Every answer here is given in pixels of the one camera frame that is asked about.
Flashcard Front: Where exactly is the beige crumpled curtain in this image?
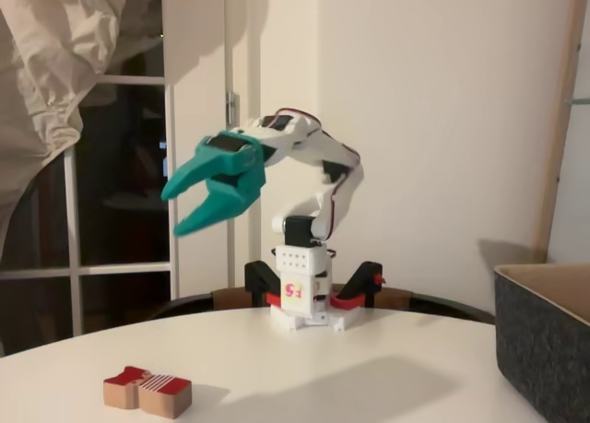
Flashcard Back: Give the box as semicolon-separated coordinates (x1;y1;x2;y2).
0;0;163;263

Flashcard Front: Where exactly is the white framed glass door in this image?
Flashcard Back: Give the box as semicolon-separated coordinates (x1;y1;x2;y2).
0;0;228;358

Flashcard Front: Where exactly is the dark round chair backrest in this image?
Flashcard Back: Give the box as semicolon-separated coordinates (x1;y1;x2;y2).
147;282;497;325

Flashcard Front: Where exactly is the metal door hinge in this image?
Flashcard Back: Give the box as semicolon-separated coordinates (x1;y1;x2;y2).
224;90;241;127

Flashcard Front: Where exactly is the wooden block red striped face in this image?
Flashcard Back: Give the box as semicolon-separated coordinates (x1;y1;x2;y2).
102;364;194;420

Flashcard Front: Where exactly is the black red table clamp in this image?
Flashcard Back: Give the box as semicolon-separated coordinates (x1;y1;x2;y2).
243;259;283;308
329;259;386;311

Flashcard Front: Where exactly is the red black servo cable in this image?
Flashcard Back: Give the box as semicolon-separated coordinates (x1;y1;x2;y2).
276;107;363;240

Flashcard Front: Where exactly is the dark grey felt box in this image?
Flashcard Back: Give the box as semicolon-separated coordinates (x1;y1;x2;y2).
492;263;590;423

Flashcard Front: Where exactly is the wooden frame translucent panel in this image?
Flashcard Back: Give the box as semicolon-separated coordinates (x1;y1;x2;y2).
529;0;590;265

